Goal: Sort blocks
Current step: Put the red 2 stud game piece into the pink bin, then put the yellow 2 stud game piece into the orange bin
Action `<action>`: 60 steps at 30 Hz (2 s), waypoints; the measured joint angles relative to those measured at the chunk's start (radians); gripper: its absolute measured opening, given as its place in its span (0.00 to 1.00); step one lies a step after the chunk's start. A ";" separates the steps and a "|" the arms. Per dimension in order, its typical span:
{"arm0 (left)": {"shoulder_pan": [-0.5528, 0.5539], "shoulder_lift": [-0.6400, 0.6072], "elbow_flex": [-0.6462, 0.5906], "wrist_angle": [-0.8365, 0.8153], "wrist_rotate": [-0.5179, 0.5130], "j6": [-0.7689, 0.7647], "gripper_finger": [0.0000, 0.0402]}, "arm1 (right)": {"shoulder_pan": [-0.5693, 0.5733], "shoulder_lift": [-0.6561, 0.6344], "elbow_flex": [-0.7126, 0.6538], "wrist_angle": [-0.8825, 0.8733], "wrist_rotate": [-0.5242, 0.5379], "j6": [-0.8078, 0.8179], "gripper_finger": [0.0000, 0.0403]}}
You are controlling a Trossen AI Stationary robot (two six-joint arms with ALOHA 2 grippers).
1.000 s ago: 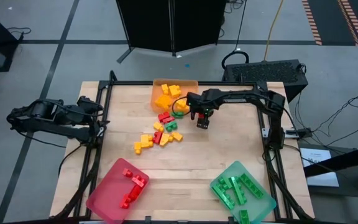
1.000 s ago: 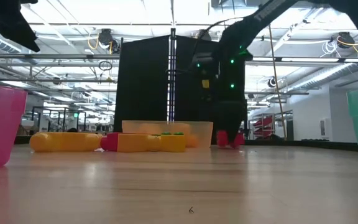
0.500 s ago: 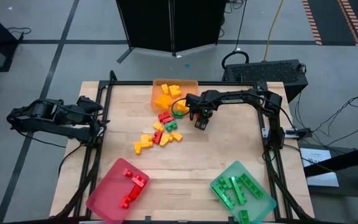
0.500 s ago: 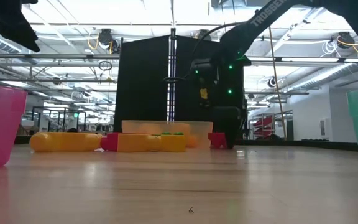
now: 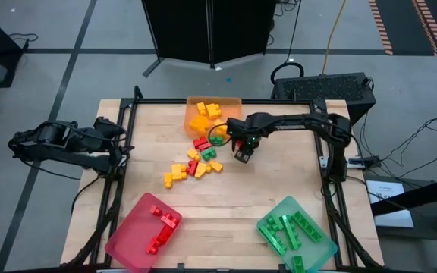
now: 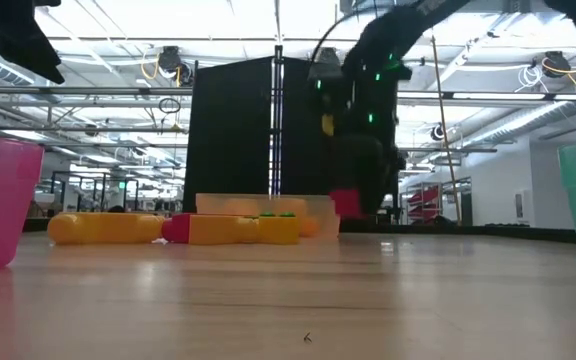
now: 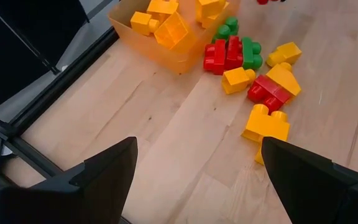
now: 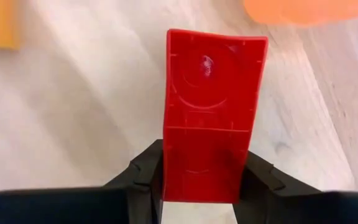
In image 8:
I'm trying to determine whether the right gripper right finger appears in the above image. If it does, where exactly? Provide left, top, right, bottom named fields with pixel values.
left=233, top=151, right=358, bottom=224

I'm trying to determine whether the orange plastic bin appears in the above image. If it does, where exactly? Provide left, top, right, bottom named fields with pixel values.
left=242, top=0, right=358, bottom=28

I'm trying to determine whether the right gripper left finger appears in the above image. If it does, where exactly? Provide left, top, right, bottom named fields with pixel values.
left=0, top=139, right=164, bottom=224

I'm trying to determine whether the red toy building block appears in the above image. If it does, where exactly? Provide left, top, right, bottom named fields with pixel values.
left=162, top=28, right=269, bottom=205

